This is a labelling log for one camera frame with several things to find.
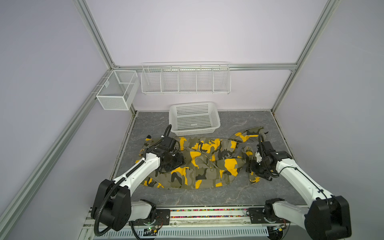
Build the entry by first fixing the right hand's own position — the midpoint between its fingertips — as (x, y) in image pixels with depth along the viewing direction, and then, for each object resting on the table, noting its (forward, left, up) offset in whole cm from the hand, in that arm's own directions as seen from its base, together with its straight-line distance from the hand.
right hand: (253, 172), depth 82 cm
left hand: (+3, +40, +3) cm, 40 cm away
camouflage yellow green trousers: (+7, +25, -2) cm, 26 cm away
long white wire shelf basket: (+59, +39, +23) cm, 75 cm away
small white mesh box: (+50, +85, +20) cm, 101 cm away
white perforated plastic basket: (+45, +35, -5) cm, 57 cm away
